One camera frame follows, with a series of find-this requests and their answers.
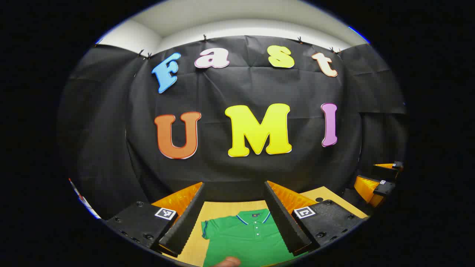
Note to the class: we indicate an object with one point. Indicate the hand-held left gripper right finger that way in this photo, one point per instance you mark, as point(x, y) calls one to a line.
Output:
point(284, 222)

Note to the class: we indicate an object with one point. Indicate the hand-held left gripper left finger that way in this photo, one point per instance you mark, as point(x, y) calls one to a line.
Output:
point(187, 222)

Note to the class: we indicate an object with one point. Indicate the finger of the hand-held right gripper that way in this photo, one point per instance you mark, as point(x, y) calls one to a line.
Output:
point(386, 171)
point(365, 187)

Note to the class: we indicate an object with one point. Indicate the green T-shirt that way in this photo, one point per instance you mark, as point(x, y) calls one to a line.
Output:
point(245, 244)

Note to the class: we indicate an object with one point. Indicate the white side desk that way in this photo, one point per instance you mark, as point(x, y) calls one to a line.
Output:
point(83, 202)

